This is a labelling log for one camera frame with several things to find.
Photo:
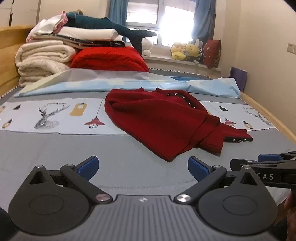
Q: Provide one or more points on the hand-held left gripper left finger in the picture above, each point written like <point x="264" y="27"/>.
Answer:
<point x="89" y="167"/>

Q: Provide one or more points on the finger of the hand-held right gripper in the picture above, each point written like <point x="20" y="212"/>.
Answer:
<point x="245" y="163"/>
<point x="269" y="158"/>

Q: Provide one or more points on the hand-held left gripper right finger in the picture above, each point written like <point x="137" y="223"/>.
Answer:
<point x="198" y="167"/>

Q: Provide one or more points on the dark red knit sweater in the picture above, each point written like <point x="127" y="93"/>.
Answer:
<point x="157" y="120"/>

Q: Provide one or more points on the grey bed mat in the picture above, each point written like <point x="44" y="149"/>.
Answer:
<point x="129" y="166"/>

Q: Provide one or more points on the deer printed bed sheet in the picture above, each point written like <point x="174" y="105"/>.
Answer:
<point x="64" y="122"/>

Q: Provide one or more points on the purple bag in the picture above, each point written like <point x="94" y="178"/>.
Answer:
<point x="238" y="77"/>

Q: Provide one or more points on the light blue bed sheet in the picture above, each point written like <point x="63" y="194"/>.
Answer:
<point x="69" y="83"/>

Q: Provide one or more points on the folded red blanket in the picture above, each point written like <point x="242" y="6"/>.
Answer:
<point x="108" y="58"/>

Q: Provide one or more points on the dark red cushion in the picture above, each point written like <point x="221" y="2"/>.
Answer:
<point x="211" y="54"/>

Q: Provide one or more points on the white window sill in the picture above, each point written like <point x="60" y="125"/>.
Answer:
<point x="161" y="59"/>

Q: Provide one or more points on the folded cream fleece blanket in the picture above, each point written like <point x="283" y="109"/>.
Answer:
<point x="39" y="55"/>

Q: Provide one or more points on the white plush toy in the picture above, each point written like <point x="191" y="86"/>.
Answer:
<point x="146" y="45"/>

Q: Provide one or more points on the dark teal shark plush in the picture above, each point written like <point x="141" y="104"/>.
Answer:
<point x="97" y="23"/>

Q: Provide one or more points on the blue curtain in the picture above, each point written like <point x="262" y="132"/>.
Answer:
<point x="116" y="11"/>
<point x="203" y="20"/>

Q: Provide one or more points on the pink and white cloth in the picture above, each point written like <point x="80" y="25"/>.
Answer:
<point x="48" y="25"/>

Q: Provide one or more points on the window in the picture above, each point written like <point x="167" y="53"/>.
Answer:
<point x="171" y="20"/>

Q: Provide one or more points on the white wardrobe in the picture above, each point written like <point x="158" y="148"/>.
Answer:
<point x="20" y="11"/>

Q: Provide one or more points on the wall socket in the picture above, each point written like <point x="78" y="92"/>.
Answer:
<point x="290" y="47"/>

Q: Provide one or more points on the wooden bed frame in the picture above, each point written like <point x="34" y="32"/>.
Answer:
<point x="9" y="39"/>

